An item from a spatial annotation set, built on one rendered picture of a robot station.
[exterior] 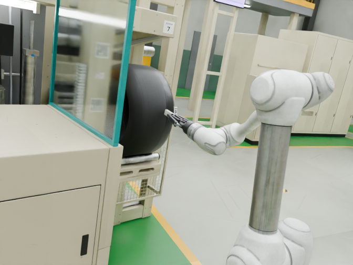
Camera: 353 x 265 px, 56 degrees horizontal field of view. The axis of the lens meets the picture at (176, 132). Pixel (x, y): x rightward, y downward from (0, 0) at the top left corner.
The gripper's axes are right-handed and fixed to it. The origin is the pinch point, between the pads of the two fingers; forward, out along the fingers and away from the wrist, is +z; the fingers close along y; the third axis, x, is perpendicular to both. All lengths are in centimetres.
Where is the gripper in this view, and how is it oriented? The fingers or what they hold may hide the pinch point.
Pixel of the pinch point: (169, 114)
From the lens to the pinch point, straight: 184.3
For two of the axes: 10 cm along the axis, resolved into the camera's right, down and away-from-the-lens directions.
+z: -6.1, -4.3, 6.7
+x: -2.5, 9.0, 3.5
